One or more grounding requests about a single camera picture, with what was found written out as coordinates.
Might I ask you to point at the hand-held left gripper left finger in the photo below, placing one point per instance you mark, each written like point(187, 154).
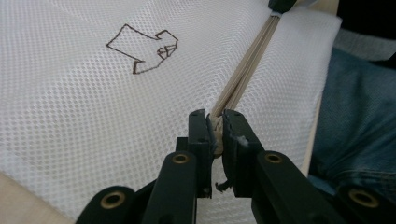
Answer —
point(199, 137)

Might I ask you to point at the blue jeans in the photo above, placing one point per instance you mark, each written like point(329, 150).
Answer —
point(358, 124)

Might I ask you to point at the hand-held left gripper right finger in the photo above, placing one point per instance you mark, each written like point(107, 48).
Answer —
point(238, 140)

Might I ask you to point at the white mesh laundry bag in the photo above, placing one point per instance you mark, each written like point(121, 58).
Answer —
point(77, 118)

